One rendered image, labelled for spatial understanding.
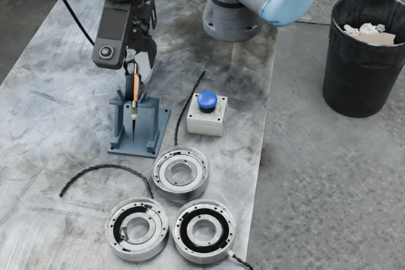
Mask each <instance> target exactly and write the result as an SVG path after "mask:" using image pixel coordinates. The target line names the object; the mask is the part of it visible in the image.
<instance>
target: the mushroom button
mask: <svg viewBox="0 0 405 270"><path fill-rule="evenodd" d="M217 101H218V99H217V96H216V95H215V94H214V93H212V92H202V93H200V94H199V95H198V97H197V103H198V105H199V106H200V107H202V108H212V107H214V106H215V105H216V104H217Z"/></svg>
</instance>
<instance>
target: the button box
mask: <svg viewBox="0 0 405 270"><path fill-rule="evenodd" d="M198 95H199V93H194V94H193V98H192V102H191V104H190V108H189V112H188V115H187V130H188V133H193V134H202V135H208V136H216V137H222V134H223V130H224V125H225V120H226V117H227V99H228V98H227V97H224V96H217V99H218V101H217V104H216V105H215V106H214V107H212V108H202V107H200V106H199V105H198V103H197V97H198Z"/></svg>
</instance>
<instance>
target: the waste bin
mask: <svg viewBox="0 0 405 270"><path fill-rule="evenodd" d="M369 23H371V25H372V26H377V25H378V24H382V25H384V26H385V31H383V33H389V34H393V35H395V38H394V40H393V41H394V44H393V45H376V44H372V43H366V42H363V41H361V40H358V39H355V38H353V37H351V36H350V35H348V34H347V33H346V32H344V31H346V30H345V29H344V25H349V26H351V27H352V28H354V29H356V28H357V29H358V31H359V28H360V27H361V26H362V25H363V24H369ZM328 38H329V41H328V52H327V61H326V66H325V75H324V84H323V89H322V94H323V97H324V99H325V101H326V103H327V104H328V105H329V106H330V107H331V108H332V109H334V110H336V111H337V112H339V113H341V114H343V115H347V116H351V117H357V118H361V117H367V116H371V115H374V114H376V113H377V112H379V111H380V110H381V109H382V108H383V106H384V104H385V102H386V100H387V98H388V96H389V94H390V92H391V90H392V88H393V86H394V84H395V82H396V80H397V78H398V76H399V74H400V72H401V70H402V68H403V66H404V64H405V1H404V0H338V2H337V3H335V5H334V7H333V9H332V11H331V23H330V29H329V36H328Z"/></svg>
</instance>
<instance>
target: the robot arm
mask: <svg viewBox="0 0 405 270"><path fill-rule="evenodd" d="M148 1H150V3H149V5H148V4H146V3H145V2H148ZM312 2H313V0H208V1H207V4H206V7H205V10H204V13H203V17H202V22H203V27H204V30H205V31H206V33H207V34H208V35H210V36H211V37H213V38H215V39H217V40H221V41H224V42H242V41H245V40H248V39H251V38H253V37H254V36H256V35H257V34H258V33H259V32H260V31H261V29H262V26H263V21H267V22H268V23H270V24H271V25H273V26H275V27H285V26H287V25H290V24H292V23H294V22H295V21H296V20H298V19H299V18H300V17H301V16H302V15H303V14H304V13H305V12H306V11H307V10H308V9H309V7H310V6H311V4H312ZM153 9H154V19H153V13H152V11H153ZM150 20H151V21H152V29H153V30H154V29H155V26H156V24H157V15H156V10H155V1H154V0H104V5H103V8H102V13H101V18H100V21H99V27H98V31H97V35H96V39H95V44H94V47H93V52H92V61H93V62H94V64H96V66H97V67H99V68H105V69H113V70H115V71H116V72H117V73H118V74H119V75H120V76H121V77H122V78H123V79H124V80H125V81H126V79H125V78H126V75H128V74H129V72H128V69H127V68H128V65H127V62H126V61H125V59H126V57H127V49H133V50H135V51H136V53H135V56H134V59H135V61H136V63H137V64H138V65H139V67H140V69H139V73H140V75H141V82H142V83H143V84H144V85H147V83H148V82H149V80H150V78H151V75H152V71H153V68H154V62H155V57H156V54H157V45H156V43H155V41H154V40H153V39H152V35H149V28H150V25H149V22H150Z"/></svg>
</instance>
